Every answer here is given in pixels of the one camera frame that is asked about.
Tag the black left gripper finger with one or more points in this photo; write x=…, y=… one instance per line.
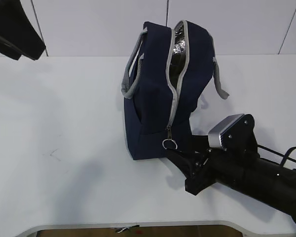
x=17, y=29
x=9, y=50

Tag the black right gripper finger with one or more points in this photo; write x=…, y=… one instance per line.
x=200, y=143
x=187, y=163

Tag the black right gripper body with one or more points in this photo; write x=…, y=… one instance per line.
x=200, y=172

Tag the navy blue insulated lunch bag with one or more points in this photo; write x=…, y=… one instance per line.
x=165, y=75

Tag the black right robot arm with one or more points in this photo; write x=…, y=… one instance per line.
x=241, y=169

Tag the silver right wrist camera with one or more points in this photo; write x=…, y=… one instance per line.
x=233, y=132

